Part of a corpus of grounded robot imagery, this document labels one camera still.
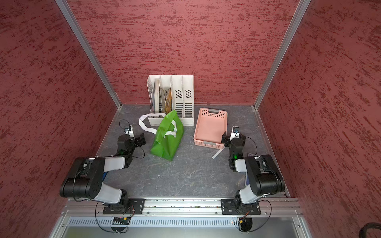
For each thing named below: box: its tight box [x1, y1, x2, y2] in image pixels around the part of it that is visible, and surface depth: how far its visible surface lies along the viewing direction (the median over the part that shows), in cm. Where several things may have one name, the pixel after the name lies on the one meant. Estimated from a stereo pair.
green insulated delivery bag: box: [150, 109, 185, 162], surface depth 86 cm
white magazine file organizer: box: [146, 74, 194, 126], surface depth 109 cm
